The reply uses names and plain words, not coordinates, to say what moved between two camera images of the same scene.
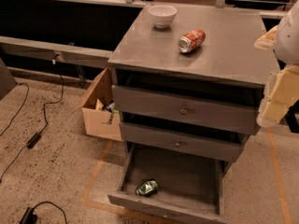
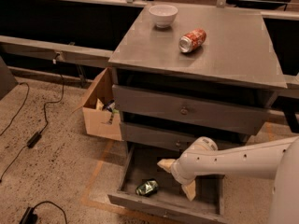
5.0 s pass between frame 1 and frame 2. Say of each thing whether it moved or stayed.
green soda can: stayed
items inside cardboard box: stayed
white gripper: moved
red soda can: stayed
